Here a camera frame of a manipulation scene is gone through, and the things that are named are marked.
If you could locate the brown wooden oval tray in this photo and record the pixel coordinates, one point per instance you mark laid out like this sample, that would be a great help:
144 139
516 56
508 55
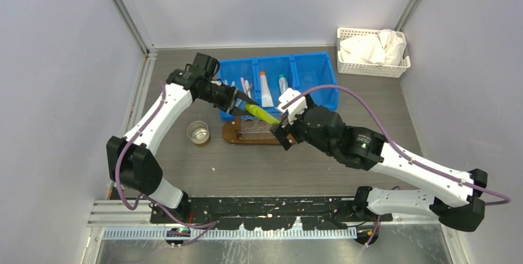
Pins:
229 134

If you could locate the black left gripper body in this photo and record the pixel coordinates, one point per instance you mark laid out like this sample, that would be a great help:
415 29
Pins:
222 97

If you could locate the clear textured toothbrush holder rack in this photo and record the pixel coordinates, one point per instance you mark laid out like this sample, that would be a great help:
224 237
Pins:
253 128

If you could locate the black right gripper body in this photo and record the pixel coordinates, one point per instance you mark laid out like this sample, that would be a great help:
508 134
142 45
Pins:
304 134

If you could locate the yellow-green toothpaste tube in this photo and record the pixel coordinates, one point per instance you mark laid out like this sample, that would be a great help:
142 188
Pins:
260 113

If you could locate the light blue toothbrush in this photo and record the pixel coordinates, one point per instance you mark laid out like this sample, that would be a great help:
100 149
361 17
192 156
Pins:
230 84

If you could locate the white toothpaste tube green cap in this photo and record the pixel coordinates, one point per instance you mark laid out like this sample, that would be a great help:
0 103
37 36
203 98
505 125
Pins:
283 83

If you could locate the aluminium frame rail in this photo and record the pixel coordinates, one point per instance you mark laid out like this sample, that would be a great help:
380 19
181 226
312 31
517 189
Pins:
132 26

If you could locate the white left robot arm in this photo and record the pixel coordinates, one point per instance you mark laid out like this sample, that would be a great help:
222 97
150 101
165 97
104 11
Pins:
131 158

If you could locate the white toothbrush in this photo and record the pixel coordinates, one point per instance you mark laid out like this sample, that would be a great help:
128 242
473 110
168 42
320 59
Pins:
248 88

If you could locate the white crumpled cloth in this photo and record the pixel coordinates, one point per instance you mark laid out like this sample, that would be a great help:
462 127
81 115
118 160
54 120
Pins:
386 47

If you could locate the white plastic basket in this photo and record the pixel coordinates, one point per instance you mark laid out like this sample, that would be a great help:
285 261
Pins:
388 71

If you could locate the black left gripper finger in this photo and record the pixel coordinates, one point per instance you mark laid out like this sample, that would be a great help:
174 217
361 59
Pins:
234 111
243 97

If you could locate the silver metal cup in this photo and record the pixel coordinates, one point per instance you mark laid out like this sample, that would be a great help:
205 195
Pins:
198 133

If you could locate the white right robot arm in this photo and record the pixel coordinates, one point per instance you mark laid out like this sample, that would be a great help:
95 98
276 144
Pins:
440 192

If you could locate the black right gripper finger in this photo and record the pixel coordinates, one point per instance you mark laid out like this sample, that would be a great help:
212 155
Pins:
286 141
279 132

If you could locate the pink toothbrush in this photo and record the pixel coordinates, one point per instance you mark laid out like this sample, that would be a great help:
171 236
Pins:
244 84

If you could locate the white toothpaste tube orange cap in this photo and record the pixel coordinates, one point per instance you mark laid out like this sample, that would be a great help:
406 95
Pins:
267 100

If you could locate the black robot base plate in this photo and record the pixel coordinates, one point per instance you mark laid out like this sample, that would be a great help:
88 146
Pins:
267 213

